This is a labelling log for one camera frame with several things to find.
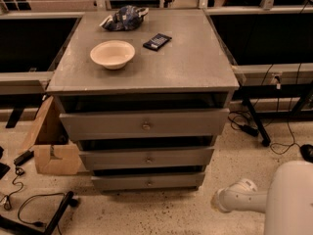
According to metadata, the blue crumpled chip bag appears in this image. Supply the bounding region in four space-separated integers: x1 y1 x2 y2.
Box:
100 5 149 31

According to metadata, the brown cardboard box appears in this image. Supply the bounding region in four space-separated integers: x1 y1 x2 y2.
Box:
19 97 82 175

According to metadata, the grey top drawer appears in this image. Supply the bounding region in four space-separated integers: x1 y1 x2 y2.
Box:
60 109 229 141

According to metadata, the dark blue snack packet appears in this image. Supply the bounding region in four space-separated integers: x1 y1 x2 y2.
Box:
143 33 171 51

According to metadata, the grey middle drawer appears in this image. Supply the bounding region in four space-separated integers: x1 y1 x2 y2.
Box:
79 147 213 170

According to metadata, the black floor cable left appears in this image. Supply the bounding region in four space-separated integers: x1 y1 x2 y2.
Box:
0 166 81 235

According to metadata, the black table leg right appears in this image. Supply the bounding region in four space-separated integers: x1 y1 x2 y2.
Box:
243 97 271 147

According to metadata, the black round object right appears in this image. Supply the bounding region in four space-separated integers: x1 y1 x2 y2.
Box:
300 144 313 163

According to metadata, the black stand leg left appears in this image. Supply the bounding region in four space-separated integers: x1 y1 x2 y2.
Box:
0 191 78 235

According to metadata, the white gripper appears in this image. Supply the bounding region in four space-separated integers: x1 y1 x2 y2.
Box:
211 187 234 213

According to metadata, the grey drawer cabinet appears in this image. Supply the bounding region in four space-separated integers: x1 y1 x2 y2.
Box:
46 9 241 192

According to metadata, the grey drawer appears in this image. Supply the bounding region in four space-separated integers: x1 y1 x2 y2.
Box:
91 172 204 192
79 147 213 170
60 109 229 141

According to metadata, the white bowl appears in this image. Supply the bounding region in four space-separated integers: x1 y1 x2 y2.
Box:
90 40 135 70

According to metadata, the black power adapter with cable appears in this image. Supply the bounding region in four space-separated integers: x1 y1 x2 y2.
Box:
227 62 304 156

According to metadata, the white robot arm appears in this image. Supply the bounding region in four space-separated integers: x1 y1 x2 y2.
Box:
212 161 313 235

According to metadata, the grey bottom drawer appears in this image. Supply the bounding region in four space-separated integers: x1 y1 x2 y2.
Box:
91 172 204 192

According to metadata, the black flat device on floor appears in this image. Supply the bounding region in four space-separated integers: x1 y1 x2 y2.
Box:
14 150 34 166

